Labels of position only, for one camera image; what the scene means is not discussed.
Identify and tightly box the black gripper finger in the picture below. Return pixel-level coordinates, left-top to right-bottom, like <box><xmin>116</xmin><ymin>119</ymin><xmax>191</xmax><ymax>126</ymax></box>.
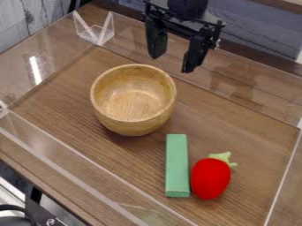
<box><xmin>145</xmin><ymin>17</ymin><xmax>167</xmax><ymax>59</ymax></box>
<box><xmin>182</xmin><ymin>35</ymin><xmax>208</xmax><ymax>73</ymax></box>

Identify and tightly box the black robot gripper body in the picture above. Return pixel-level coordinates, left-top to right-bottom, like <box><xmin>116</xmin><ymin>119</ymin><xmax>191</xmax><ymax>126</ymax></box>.
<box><xmin>143</xmin><ymin>0</ymin><xmax>226</xmax><ymax>49</ymax></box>

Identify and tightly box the red plush strawberry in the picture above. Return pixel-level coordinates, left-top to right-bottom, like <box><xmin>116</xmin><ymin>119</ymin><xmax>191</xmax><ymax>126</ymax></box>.
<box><xmin>191</xmin><ymin>152</ymin><xmax>236</xmax><ymax>200</ymax></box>

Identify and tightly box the wooden bowl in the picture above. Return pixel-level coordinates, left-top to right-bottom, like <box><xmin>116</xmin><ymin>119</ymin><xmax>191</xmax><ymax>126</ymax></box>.
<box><xmin>89</xmin><ymin>64</ymin><xmax>176</xmax><ymax>136</ymax></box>

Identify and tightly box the green rectangular block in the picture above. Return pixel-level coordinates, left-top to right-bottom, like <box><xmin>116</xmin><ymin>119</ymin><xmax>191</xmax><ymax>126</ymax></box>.
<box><xmin>165</xmin><ymin>134</ymin><xmax>190</xmax><ymax>198</ymax></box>

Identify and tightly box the clear acrylic corner bracket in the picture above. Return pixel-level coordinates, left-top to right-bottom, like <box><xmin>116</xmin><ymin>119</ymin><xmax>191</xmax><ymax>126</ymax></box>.
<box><xmin>72</xmin><ymin>11</ymin><xmax>115</xmax><ymax>46</ymax></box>

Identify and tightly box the clear acrylic tray wall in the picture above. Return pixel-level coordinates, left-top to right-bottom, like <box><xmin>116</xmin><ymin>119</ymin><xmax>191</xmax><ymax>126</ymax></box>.
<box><xmin>0</xmin><ymin>101</ymin><xmax>196</xmax><ymax>226</ymax></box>

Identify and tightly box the black table leg bracket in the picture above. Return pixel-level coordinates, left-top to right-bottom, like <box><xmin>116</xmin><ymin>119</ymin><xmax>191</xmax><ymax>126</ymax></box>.
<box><xmin>25</xmin><ymin>186</ymin><xmax>81</xmax><ymax>226</ymax></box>

